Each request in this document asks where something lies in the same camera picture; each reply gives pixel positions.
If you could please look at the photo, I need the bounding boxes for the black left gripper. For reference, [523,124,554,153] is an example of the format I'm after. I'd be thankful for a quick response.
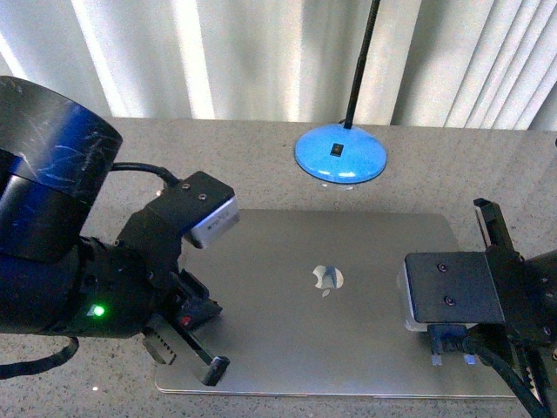
[69,207,230,387]

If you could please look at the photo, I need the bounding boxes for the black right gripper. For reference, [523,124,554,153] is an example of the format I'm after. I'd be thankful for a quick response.
[473,198,556,347]

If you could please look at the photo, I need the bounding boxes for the grey laptop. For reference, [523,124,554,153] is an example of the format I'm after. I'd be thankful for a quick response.
[157,210,512,399]

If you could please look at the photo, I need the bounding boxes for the blue desk lamp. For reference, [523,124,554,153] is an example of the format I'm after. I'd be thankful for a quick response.
[293,1,387,185]

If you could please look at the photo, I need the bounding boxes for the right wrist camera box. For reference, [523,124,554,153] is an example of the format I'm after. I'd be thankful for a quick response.
[397,252,505,332]

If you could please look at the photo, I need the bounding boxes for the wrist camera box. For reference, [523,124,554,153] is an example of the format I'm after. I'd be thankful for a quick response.
[153,171,239,249]
[397,252,505,332]

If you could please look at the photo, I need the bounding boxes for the black right camera cable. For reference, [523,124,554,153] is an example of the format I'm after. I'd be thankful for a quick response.
[428,322,552,418]

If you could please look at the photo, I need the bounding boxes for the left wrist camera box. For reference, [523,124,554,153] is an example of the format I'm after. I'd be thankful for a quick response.
[153,171,239,249]

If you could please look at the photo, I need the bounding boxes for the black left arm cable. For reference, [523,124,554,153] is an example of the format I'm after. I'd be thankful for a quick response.
[0,161,180,381]

